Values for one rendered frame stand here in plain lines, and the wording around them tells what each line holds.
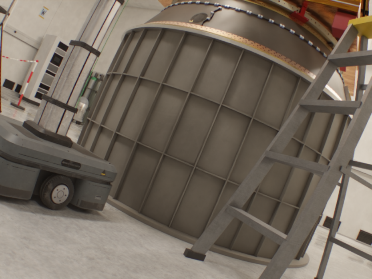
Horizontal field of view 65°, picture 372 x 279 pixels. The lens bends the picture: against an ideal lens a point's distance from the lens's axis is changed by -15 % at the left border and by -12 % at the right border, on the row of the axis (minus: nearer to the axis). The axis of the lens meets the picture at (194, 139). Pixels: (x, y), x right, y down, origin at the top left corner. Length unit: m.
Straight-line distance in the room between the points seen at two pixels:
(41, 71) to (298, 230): 8.70
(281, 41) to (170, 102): 0.82
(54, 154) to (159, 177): 0.77
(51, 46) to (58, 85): 7.92
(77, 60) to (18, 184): 0.61
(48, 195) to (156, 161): 0.77
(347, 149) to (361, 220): 6.17
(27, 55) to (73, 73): 8.51
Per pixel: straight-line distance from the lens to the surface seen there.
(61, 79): 1.54
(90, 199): 1.55
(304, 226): 1.21
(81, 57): 1.54
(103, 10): 1.60
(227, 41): 1.96
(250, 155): 1.91
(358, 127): 1.35
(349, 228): 7.43
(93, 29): 1.57
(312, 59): 2.28
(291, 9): 2.43
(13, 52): 9.78
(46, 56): 9.41
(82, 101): 9.08
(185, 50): 2.06
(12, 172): 1.28
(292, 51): 2.17
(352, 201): 7.43
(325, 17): 2.50
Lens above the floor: 0.45
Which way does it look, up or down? 3 degrees up
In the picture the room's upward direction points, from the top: 23 degrees clockwise
